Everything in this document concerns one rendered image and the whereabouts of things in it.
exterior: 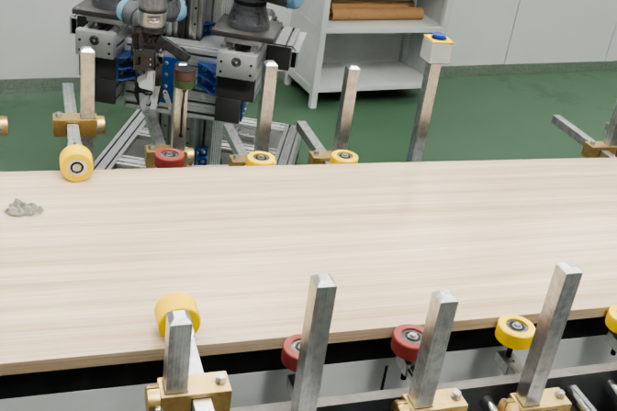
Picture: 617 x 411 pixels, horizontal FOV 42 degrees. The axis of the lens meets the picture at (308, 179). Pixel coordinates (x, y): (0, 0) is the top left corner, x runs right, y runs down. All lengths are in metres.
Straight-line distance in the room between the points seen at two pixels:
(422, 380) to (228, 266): 0.52
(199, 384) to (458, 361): 0.69
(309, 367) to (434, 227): 0.77
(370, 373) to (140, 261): 0.55
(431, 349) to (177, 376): 0.45
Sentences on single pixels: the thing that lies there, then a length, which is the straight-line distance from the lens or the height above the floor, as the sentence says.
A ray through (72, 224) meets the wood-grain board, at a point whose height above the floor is 0.90.
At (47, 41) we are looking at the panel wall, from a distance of 4.95.
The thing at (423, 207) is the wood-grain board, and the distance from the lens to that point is 2.15.
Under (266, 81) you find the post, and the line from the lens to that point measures 2.31.
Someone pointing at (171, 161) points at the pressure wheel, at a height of 0.90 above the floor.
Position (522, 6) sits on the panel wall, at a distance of 6.26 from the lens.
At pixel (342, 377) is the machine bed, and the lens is 1.75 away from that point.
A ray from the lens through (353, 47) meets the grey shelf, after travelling 5.57.
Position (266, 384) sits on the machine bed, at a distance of 1.70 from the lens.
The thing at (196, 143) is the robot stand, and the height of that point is 0.50.
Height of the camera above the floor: 1.89
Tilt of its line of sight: 27 degrees down
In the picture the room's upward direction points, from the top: 8 degrees clockwise
